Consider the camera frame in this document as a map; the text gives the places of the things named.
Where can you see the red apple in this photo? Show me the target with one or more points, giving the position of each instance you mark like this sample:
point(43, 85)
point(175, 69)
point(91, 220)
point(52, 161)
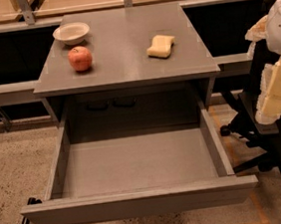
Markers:
point(80, 58)

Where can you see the grey cabinet with top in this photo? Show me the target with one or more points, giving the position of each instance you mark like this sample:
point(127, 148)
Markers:
point(126, 92)

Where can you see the yellow sponge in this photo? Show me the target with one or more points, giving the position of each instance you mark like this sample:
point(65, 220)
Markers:
point(160, 46)

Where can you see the white ceramic bowl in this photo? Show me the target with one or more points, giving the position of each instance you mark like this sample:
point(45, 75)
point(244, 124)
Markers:
point(72, 33)

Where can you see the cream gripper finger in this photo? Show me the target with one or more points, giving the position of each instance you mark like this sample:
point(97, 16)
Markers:
point(269, 101)

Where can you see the black office chair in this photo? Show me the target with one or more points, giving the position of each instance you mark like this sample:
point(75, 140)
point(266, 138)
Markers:
point(266, 136)

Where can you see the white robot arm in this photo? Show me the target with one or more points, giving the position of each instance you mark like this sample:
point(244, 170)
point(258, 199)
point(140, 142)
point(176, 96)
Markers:
point(269, 29)

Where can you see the grey open top drawer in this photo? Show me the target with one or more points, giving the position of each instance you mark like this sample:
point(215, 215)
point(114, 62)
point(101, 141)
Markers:
point(159, 155)

